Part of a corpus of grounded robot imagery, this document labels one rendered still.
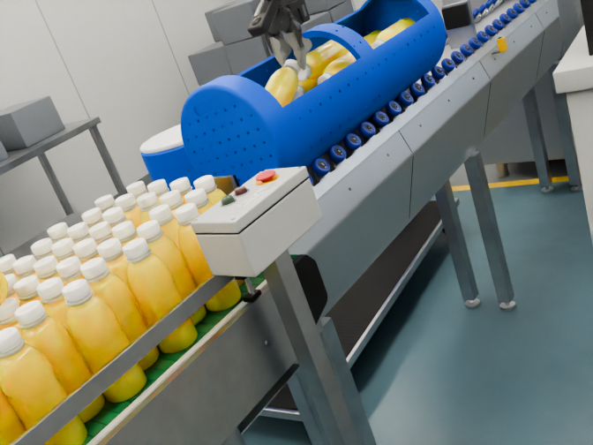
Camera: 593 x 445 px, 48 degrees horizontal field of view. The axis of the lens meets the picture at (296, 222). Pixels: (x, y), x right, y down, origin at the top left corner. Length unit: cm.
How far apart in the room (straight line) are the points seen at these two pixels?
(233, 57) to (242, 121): 404
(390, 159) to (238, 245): 82
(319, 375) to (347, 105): 67
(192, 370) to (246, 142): 54
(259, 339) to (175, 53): 517
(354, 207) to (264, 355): 51
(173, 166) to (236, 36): 343
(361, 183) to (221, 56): 397
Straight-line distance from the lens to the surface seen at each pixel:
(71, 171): 529
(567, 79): 126
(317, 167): 154
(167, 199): 127
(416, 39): 193
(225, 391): 117
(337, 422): 130
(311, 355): 121
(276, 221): 107
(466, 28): 252
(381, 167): 173
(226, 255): 105
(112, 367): 104
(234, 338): 117
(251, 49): 532
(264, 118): 138
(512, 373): 231
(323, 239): 150
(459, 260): 256
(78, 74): 548
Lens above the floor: 143
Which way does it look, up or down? 21 degrees down
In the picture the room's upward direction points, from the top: 20 degrees counter-clockwise
